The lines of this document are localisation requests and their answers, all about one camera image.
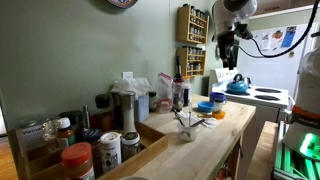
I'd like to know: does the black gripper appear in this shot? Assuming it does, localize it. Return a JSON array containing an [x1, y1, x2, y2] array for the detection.
[[217, 32, 240, 71]]

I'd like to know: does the wooden tray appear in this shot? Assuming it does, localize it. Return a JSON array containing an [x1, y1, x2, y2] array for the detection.
[[19, 119, 169, 180]]

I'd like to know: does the white paper sheet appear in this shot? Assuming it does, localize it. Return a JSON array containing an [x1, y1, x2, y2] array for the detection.
[[259, 31, 273, 51]]

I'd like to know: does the white refrigerator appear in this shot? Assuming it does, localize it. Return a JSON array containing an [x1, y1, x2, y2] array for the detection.
[[235, 22, 313, 102]]

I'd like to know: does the wooden spice rack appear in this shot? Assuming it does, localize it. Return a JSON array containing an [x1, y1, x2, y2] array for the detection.
[[176, 3, 211, 45], [176, 45, 207, 77]]

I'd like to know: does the blue bowl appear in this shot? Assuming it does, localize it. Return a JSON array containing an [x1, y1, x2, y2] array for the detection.
[[196, 101, 215, 114]]

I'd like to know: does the white electric stove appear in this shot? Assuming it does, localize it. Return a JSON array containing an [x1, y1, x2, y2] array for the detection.
[[208, 67, 291, 180]]

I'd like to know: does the orange printed paper flyer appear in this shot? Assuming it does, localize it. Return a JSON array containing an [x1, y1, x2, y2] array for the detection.
[[271, 29, 285, 51]]

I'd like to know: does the slim clear bottle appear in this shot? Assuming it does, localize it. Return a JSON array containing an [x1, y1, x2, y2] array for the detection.
[[182, 75, 193, 108]]

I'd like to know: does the orange round lid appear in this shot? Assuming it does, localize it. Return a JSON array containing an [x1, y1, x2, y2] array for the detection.
[[211, 110, 227, 120]]

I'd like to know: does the dark wine bottle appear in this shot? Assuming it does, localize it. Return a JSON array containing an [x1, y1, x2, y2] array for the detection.
[[172, 55, 185, 112]]

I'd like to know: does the blue paper flyer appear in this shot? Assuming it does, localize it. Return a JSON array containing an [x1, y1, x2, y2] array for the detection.
[[281, 25, 298, 49]]

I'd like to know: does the metal spoon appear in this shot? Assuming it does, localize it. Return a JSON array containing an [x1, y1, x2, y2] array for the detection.
[[187, 102, 193, 128]]

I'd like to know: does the clear plastic zip bag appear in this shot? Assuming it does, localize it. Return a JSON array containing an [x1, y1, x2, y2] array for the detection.
[[156, 72, 175, 114]]

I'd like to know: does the clear plastic container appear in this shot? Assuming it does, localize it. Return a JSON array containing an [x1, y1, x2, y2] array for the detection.
[[176, 119, 201, 143]]

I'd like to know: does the small dark jar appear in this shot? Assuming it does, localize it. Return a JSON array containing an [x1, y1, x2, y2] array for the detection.
[[148, 91, 159, 113]]

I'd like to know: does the blue tissue box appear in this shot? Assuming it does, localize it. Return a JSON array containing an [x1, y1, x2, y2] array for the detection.
[[111, 77, 153, 123]]

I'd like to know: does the white grinder steel cap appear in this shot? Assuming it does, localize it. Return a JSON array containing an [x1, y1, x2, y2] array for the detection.
[[118, 91, 138, 134]]

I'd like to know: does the dark pepper grinder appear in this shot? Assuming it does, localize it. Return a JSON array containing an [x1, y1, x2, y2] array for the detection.
[[111, 91, 122, 130]]

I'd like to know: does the glass jar dark spice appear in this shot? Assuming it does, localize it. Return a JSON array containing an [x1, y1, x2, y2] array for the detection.
[[120, 131, 142, 163]]

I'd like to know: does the amber bottle black cap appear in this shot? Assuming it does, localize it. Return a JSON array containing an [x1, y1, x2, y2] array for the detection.
[[94, 93, 114, 132]]

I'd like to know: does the white printed spice shaker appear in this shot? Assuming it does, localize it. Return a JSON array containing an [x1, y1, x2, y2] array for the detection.
[[99, 131, 123, 174]]

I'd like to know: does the small steel bottle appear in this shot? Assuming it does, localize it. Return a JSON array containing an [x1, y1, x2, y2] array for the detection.
[[81, 105, 91, 130]]

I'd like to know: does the blue lid jar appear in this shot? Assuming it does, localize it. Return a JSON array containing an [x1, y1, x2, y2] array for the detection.
[[81, 128, 104, 168]]

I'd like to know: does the black lid jar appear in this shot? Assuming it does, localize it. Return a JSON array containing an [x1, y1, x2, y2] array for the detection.
[[58, 110, 84, 132]]

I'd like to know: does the brown bottle white cap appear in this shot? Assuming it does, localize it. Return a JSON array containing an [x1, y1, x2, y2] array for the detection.
[[54, 117, 77, 150]]

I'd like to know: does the red lid jar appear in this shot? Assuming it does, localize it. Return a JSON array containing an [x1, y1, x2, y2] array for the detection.
[[60, 142, 96, 180]]

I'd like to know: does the small clear glass jar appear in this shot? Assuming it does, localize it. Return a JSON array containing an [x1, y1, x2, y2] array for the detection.
[[42, 119, 58, 142]]

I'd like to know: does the glass jar white label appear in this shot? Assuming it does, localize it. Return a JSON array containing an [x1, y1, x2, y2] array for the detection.
[[14, 119, 46, 152]]

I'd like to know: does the blue kettle black handle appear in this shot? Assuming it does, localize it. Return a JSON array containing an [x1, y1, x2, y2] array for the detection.
[[226, 73, 250, 95]]

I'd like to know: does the small camera module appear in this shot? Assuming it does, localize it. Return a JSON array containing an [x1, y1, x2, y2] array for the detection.
[[234, 22, 255, 41]]

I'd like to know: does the black handled utensil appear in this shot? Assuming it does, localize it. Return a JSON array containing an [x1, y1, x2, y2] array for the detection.
[[172, 109, 186, 127], [189, 118, 206, 129]]

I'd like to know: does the wooden wall cabinet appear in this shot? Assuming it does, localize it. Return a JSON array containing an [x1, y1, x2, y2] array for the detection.
[[249, 0, 320, 20]]

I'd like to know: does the white wall outlet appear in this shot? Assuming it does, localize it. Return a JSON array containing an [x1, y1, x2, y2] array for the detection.
[[121, 71, 135, 81]]

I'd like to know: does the decorative wall plate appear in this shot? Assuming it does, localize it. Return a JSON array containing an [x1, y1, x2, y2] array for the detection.
[[106, 0, 139, 10]]

